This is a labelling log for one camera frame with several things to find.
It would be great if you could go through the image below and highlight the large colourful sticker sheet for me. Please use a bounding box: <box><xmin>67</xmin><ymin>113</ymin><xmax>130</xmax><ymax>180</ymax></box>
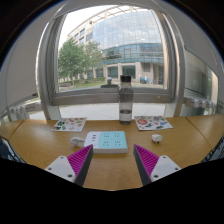
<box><xmin>134</xmin><ymin>115</ymin><xmax>174</xmax><ymax>132</ymax></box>

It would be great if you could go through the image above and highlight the dark chair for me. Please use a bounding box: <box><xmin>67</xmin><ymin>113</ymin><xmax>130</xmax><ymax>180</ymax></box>
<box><xmin>208</xmin><ymin>133</ymin><xmax>224</xmax><ymax>163</ymax></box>
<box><xmin>0</xmin><ymin>136</ymin><xmax>24</xmax><ymax>164</ymax></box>

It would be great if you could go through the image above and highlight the glass office building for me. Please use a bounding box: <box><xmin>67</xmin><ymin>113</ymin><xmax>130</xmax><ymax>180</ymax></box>
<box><xmin>68</xmin><ymin>5</ymin><xmax>166</xmax><ymax>85</ymax></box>

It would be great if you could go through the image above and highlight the white and teal power strip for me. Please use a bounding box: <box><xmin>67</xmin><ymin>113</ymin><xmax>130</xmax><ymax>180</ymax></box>
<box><xmin>83</xmin><ymin>130</ymin><xmax>129</xmax><ymax>154</ymax></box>

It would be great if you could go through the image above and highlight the small colourful sticker sheet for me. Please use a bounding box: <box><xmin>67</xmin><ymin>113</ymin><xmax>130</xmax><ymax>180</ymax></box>
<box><xmin>50</xmin><ymin>117</ymin><xmax>88</xmax><ymax>133</ymax></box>

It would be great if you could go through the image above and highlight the white power strip plug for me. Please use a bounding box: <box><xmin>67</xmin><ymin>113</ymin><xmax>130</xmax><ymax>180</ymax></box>
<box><xmin>69</xmin><ymin>136</ymin><xmax>86</xmax><ymax>149</ymax></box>

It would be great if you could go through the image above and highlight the clear bottle with dark cap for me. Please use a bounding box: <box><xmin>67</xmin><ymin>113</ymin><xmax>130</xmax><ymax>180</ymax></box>
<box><xmin>118</xmin><ymin>75</ymin><xmax>134</xmax><ymax>126</ymax></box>

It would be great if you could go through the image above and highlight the grey window handle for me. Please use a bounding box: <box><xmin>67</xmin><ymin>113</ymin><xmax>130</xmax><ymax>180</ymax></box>
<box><xmin>100</xmin><ymin>76</ymin><xmax>119</xmax><ymax>89</ymax></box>

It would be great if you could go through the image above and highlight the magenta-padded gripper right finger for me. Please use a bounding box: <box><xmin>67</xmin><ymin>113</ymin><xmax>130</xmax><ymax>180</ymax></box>
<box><xmin>133</xmin><ymin>143</ymin><xmax>182</xmax><ymax>186</ymax></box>

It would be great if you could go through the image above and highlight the small white charger block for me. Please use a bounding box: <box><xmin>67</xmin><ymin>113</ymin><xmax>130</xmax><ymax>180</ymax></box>
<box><xmin>151</xmin><ymin>133</ymin><xmax>164</xmax><ymax>144</ymax></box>

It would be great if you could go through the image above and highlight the grey window frame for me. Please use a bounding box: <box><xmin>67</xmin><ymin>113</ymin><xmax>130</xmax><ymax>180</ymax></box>
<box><xmin>36</xmin><ymin>0</ymin><xmax>186</xmax><ymax>120</ymax></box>

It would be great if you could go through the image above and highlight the wall rail with white hooks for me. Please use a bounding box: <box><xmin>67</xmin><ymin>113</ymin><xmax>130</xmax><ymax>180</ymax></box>
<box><xmin>183</xmin><ymin>95</ymin><xmax>224</xmax><ymax>114</ymax></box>
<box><xmin>6</xmin><ymin>100</ymin><xmax>43</xmax><ymax>120</ymax></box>

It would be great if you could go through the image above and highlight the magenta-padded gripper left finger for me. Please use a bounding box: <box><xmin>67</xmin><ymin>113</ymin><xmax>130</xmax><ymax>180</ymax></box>
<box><xmin>44</xmin><ymin>144</ymin><xmax>94</xmax><ymax>187</ymax></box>

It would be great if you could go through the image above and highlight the green tree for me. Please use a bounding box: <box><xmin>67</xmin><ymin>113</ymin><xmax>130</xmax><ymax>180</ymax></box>
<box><xmin>58</xmin><ymin>37</ymin><xmax>104</xmax><ymax>85</ymax></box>

